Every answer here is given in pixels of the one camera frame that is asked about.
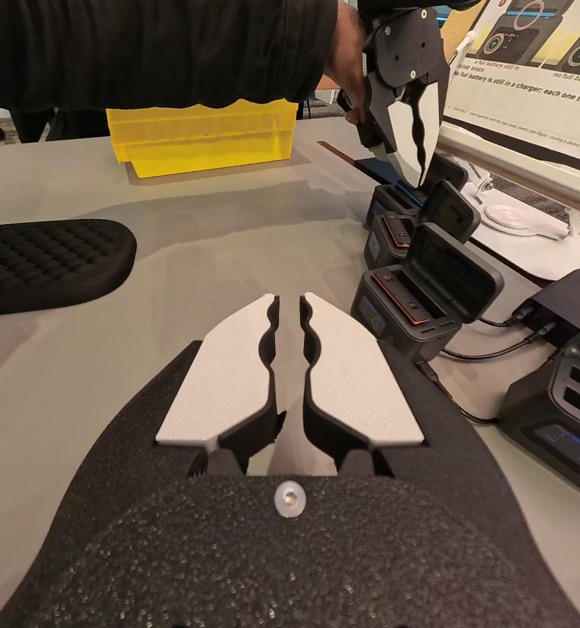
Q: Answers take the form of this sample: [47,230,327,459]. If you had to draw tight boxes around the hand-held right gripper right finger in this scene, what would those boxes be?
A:
[300,292,425,450]

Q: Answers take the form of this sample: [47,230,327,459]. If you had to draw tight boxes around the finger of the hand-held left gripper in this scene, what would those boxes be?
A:
[385,96,425,189]
[421,79,450,184]

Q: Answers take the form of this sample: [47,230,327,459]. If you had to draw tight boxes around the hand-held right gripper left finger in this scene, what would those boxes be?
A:
[157,292,284,450]

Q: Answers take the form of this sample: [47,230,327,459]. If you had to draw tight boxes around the black battery charger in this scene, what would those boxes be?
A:
[496,318,580,504]
[366,151,470,232]
[351,223,506,365]
[363,179,483,271]

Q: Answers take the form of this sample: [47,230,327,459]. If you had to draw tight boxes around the yellow plastic bin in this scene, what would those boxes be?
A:
[106,97,299,180]

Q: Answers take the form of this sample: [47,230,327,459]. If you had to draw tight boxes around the black usb hub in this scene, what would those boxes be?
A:
[520,266,580,350]

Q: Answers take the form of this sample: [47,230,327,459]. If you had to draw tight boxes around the person's left forearm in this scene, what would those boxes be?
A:
[0,0,341,112]

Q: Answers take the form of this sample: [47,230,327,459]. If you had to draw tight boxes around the person's left hand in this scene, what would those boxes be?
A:
[324,0,369,121]

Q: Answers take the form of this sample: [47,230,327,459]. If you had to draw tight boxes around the instruction board on stand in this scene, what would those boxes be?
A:
[444,0,580,178]

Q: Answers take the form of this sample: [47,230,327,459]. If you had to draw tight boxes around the white stand base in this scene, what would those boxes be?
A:
[465,185,580,286]

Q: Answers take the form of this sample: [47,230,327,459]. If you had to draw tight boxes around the black honeycomb pad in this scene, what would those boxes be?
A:
[0,217,139,319]

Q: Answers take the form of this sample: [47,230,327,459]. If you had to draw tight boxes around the black charging cable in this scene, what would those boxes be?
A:
[439,327,558,363]
[417,358,503,426]
[476,303,538,331]

